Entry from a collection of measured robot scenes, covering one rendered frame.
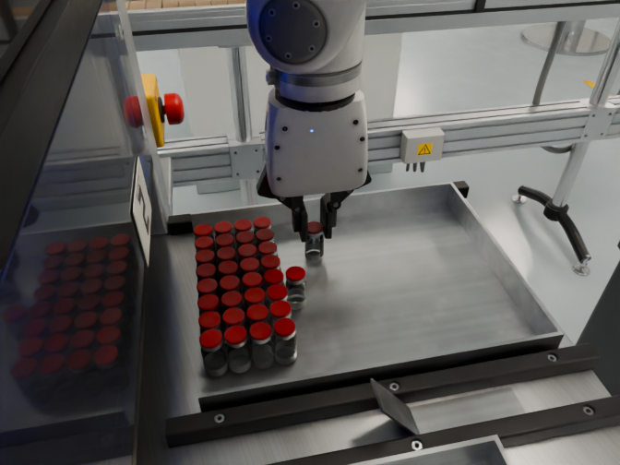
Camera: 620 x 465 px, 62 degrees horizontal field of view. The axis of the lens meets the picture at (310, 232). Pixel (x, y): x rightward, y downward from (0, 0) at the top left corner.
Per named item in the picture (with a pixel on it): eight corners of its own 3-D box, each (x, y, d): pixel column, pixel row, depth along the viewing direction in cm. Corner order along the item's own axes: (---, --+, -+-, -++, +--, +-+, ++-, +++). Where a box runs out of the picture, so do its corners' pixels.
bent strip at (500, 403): (375, 448, 43) (381, 411, 40) (364, 417, 46) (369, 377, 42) (527, 417, 46) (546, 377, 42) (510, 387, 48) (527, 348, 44)
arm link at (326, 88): (270, 79, 42) (272, 113, 44) (374, 71, 44) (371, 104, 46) (257, 43, 49) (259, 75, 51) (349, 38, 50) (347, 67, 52)
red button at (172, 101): (156, 132, 66) (149, 102, 63) (157, 117, 69) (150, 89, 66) (186, 128, 67) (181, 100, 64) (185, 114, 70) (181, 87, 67)
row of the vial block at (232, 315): (229, 375, 49) (224, 345, 46) (217, 251, 62) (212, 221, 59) (252, 372, 49) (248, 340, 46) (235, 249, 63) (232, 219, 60)
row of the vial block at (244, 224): (253, 372, 49) (249, 340, 46) (235, 249, 63) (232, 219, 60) (276, 367, 49) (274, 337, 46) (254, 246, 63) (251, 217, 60)
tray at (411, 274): (203, 420, 45) (197, 398, 43) (194, 234, 65) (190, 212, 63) (553, 356, 51) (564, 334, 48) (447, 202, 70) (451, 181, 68)
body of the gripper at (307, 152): (266, 101, 44) (271, 207, 51) (380, 91, 45) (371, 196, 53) (255, 67, 50) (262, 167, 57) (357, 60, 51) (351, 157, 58)
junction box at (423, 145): (403, 164, 157) (407, 138, 151) (399, 156, 160) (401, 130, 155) (441, 160, 158) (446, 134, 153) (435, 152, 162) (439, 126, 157)
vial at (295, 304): (288, 312, 55) (286, 281, 52) (284, 297, 57) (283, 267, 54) (308, 308, 55) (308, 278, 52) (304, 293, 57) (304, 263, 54)
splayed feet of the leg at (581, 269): (575, 278, 183) (589, 248, 175) (506, 197, 221) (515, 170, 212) (595, 275, 185) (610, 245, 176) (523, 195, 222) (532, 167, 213)
